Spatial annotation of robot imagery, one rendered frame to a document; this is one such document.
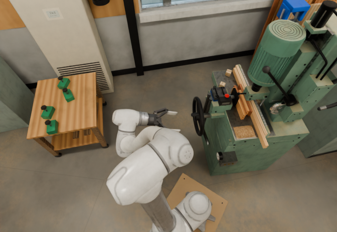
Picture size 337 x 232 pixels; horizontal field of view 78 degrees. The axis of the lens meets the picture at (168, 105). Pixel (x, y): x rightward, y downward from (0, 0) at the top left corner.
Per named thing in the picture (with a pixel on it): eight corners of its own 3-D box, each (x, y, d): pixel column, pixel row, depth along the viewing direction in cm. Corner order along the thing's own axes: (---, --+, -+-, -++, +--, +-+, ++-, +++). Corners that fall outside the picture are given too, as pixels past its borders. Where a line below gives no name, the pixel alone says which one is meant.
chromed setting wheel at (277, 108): (265, 112, 135) (273, 101, 125) (283, 110, 136) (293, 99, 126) (267, 116, 134) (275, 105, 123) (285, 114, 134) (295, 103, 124)
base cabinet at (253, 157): (200, 135, 232) (211, 97, 173) (250, 130, 235) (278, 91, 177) (209, 176, 206) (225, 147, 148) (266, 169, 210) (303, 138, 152)
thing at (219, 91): (210, 91, 145) (211, 86, 141) (225, 89, 146) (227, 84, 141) (214, 106, 138) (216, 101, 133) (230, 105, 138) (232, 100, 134)
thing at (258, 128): (232, 71, 164) (233, 68, 161) (234, 71, 164) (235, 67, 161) (263, 148, 127) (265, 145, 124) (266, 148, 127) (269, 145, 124)
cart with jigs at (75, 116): (60, 109, 252) (31, 72, 199) (108, 101, 258) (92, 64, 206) (54, 161, 215) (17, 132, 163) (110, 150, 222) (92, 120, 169)
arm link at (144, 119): (139, 108, 128) (149, 109, 130) (136, 116, 135) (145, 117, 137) (140, 121, 123) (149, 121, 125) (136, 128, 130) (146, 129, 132)
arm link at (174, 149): (168, 119, 85) (140, 138, 81) (193, 130, 70) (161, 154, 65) (180, 144, 90) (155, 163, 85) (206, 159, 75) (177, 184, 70)
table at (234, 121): (199, 77, 169) (200, 72, 164) (235, 74, 171) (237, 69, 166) (218, 146, 134) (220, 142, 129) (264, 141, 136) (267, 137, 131)
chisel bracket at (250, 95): (241, 94, 141) (245, 85, 134) (262, 92, 141) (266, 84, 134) (245, 102, 136) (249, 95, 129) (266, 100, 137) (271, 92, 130)
